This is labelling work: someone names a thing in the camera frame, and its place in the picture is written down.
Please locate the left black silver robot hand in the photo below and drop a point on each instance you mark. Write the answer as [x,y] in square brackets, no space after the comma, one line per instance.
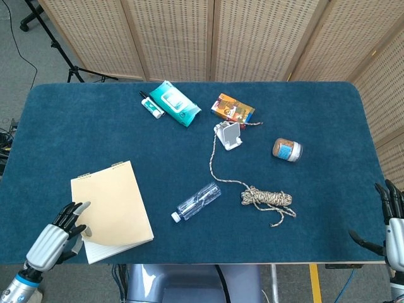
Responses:
[47,244]

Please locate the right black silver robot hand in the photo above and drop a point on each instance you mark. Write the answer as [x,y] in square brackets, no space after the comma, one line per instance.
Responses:
[396,240]

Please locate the tan notepad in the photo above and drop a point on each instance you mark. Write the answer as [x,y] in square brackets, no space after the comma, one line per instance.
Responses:
[110,205]

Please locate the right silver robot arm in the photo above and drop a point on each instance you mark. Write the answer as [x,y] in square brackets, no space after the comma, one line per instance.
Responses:
[397,285]

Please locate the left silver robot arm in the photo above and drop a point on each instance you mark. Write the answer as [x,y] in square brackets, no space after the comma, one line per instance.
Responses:
[15,288]

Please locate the silver metal table leg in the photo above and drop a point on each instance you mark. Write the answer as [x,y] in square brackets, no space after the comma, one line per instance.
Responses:
[274,284]

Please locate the woven wooden screen panel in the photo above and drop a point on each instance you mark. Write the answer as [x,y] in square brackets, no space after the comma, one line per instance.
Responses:
[94,34]
[262,38]
[385,104]
[170,38]
[341,47]

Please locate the peanut butter jar blue label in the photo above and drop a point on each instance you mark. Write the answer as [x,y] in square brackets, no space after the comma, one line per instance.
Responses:
[287,150]

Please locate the grey blue robot torso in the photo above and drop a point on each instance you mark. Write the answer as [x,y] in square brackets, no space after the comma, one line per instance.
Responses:
[189,284]

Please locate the clear plastic water bottle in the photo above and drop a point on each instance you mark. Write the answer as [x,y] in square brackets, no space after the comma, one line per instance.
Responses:
[197,202]

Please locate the blue table cloth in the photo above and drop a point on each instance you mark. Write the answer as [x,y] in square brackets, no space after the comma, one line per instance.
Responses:
[195,158]

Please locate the white green glue stick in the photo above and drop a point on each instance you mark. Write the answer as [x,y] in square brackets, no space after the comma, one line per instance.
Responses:
[153,108]

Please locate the black tripod stand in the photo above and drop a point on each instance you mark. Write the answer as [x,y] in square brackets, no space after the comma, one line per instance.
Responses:
[74,71]

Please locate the black marker pen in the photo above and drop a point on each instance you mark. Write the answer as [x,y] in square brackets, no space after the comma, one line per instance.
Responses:
[144,94]

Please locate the green wet wipes pack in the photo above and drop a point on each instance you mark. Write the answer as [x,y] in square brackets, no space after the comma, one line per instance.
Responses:
[175,102]

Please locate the white folding phone stand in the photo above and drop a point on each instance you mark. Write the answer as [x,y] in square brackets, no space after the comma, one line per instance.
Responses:
[229,135]

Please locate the orange yellow cardboard box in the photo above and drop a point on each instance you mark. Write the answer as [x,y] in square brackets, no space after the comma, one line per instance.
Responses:
[232,107]

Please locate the black office chair caster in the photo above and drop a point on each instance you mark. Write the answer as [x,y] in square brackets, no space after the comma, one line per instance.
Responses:
[30,20]

